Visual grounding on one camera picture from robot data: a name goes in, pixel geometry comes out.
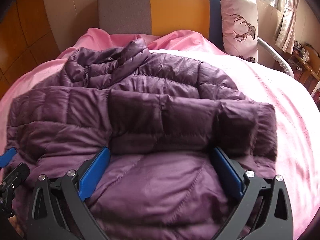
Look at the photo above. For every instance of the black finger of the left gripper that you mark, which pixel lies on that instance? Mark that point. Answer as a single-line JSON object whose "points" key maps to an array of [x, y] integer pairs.
{"points": [[6, 157]]}

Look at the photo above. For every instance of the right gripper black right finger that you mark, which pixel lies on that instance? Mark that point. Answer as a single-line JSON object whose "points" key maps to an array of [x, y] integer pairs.
{"points": [[262, 208]]}

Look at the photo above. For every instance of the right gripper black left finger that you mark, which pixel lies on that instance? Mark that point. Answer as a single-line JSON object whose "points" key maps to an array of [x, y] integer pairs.
{"points": [[58, 210]]}

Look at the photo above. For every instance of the purple quilted down jacket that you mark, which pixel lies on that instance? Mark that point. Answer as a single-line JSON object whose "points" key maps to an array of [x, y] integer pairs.
{"points": [[161, 116]]}

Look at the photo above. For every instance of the pink quilted bedspread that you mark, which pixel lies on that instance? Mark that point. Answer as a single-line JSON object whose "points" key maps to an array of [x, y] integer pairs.
{"points": [[297, 116]]}

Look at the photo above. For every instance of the wooden desk with shelves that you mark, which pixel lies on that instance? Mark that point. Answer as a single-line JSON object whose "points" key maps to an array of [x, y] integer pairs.
{"points": [[304, 62]]}

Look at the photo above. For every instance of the grey ironing board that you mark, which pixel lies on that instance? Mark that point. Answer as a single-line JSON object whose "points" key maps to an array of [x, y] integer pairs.
{"points": [[282, 62]]}

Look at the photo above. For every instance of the pink floral curtain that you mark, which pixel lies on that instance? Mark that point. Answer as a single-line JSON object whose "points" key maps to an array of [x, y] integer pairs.
{"points": [[285, 33]]}

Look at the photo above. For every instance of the white deer print pillow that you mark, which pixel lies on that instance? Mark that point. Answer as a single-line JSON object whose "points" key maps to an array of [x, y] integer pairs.
{"points": [[240, 28]]}

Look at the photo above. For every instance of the grey yellow blue headboard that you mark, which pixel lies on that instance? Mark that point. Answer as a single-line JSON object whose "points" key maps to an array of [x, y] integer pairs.
{"points": [[161, 17]]}

